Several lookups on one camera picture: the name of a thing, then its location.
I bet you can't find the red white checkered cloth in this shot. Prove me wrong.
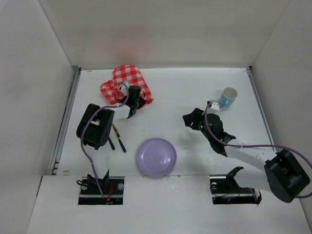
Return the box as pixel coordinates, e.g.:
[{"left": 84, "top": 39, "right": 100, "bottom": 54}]
[{"left": 100, "top": 65, "right": 154, "bottom": 105}]

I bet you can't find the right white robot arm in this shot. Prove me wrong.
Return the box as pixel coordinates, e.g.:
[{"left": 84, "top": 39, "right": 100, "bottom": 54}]
[{"left": 182, "top": 108, "right": 311, "bottom": 203}]

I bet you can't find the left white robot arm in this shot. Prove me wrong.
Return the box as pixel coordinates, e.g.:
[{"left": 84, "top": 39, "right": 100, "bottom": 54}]
[{"left": 76, "top": 85, "right": 146, "bottom": 182}]

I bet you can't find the light blue mug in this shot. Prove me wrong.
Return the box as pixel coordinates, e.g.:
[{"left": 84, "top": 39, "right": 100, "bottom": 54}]
[{"left": 219, "top": 87, "right": 238, "bottom": 107}]

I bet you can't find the purple plastic plate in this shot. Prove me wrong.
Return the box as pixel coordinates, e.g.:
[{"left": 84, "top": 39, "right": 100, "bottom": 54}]
[{"left": 136, "top": 137, "right": 177, "bottom": 177}]

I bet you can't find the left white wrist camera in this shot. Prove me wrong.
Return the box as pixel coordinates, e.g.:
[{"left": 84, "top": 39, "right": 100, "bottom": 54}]
[{"left": 118, "top": 80, "right": 130, "bottom": 96}]

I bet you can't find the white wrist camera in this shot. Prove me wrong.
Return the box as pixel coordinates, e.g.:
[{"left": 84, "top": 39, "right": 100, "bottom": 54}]
[
  {"left": 207, "top": 100, "right": 219, "bottom": 114},
  {"left": 118, "top": 80, "right": 130, "bottom": 96}
]

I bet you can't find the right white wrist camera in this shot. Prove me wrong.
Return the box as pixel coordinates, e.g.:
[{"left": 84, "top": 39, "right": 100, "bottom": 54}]
[{"left": 207, "top": 100, "right": 219, "bottom": 114}]

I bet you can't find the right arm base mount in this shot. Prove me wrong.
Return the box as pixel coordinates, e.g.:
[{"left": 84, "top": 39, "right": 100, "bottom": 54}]
[{"left": 209, "top": 167, "right": 262, "bottom": 205}]

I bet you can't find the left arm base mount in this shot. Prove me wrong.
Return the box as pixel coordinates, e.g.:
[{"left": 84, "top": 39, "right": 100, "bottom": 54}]
[{"left": 76, "top": 171, "right": 125, "bottom": 205}]

